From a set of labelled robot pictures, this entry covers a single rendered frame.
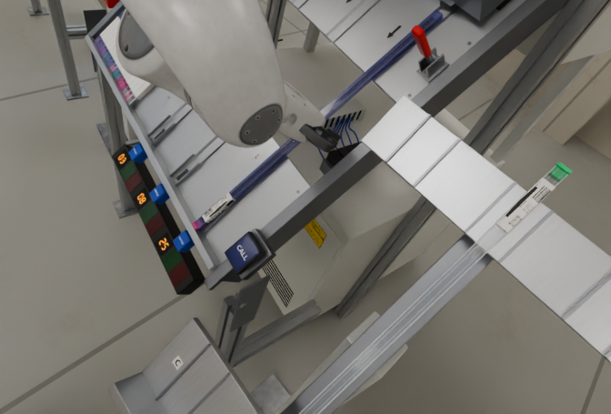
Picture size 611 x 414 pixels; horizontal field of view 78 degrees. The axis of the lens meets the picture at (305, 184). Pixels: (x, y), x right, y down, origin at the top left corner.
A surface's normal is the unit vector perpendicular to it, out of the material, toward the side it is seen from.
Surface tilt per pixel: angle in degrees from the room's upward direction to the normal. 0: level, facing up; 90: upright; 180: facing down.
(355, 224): 0
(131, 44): 55
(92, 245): 0
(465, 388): 0
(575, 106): 90
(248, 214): 43
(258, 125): 89
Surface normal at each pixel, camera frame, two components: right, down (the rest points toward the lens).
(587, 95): -0.71, 0.40
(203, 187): -0.37, -0.26
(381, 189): 0.25, -0.64
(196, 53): 0.23, 0.49
